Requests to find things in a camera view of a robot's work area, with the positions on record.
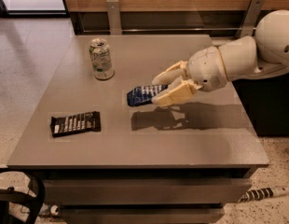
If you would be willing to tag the green white soda can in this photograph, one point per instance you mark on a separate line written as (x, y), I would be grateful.
(99, 52)

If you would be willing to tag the grey drawer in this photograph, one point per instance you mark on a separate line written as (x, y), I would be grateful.
(142, 216)
(145, 191)

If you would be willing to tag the black chair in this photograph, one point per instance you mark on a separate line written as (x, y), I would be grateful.
(34, 204)

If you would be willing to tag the grey lower drawer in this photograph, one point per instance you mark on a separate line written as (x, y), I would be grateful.
(142, 216)

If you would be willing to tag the grey upper drawer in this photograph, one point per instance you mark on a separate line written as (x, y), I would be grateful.
(145, 191)

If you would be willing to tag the left metal bracket post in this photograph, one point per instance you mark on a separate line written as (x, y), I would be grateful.
(114, 19)

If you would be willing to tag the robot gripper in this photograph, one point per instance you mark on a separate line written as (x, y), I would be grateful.
(205, 68)

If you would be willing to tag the metal bracket post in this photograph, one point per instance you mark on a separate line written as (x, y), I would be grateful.
(114, 19)
(250, 17)

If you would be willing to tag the horizontal metal rail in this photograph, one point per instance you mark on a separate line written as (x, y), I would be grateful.
(168, 31)

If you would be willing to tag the black rxbar chocolate bar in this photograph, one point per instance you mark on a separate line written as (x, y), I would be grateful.
(75, 124)

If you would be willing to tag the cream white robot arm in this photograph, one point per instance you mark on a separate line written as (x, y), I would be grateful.
(266, 54)

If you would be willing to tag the blue rxbar blueberry bar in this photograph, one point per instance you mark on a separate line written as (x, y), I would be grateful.
(142, 95)

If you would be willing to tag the right metal bracket post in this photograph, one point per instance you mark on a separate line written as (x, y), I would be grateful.
(250, 17)

